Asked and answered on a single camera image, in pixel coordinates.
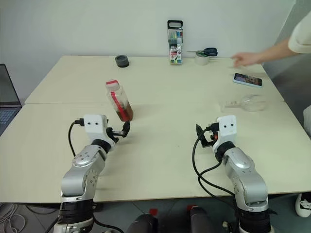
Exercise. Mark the grey laptop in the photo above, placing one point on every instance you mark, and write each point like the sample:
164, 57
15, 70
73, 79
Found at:
7, 97

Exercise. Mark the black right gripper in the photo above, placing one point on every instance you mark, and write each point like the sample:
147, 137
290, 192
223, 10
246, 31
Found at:
206, 142

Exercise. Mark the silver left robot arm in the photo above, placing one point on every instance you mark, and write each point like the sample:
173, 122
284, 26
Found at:
82, 160

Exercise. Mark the grey trouser leg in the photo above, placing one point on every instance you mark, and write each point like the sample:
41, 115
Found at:
308, 121

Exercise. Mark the person's bare forearm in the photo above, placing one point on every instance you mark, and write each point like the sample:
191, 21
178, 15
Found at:
277, 51

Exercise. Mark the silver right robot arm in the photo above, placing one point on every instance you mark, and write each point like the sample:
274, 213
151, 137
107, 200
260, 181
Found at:
243, 165

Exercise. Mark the person's bare hand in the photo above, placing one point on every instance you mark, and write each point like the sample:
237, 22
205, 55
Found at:
247, 59

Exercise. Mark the clear tape roll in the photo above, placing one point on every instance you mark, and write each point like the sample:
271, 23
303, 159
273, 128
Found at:
201, 61

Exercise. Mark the marker pen pack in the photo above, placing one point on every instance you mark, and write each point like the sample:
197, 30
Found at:
175, 48

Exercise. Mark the cream shirt sleeve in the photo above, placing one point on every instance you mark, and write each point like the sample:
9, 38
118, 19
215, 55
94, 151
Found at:
302, 36

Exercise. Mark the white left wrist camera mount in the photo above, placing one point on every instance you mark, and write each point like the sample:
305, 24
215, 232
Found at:
94, 126

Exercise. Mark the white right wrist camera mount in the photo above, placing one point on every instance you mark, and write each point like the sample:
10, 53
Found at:
227, 128

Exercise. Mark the clear plastic measuring scoop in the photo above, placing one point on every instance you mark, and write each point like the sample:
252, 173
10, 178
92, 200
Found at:
253, 103

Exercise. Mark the clear bottle with red cap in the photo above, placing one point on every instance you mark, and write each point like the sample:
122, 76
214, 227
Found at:
119, 99

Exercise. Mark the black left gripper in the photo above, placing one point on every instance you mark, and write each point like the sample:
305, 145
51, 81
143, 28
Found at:
110, 131

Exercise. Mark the light blue smartphone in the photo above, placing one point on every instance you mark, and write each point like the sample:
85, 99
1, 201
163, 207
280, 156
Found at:
247, 80

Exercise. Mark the white and black sneaker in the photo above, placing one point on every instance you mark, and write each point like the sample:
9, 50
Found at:
303, 206

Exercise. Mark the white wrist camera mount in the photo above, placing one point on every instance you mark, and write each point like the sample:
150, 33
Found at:
227, 128
94, 126

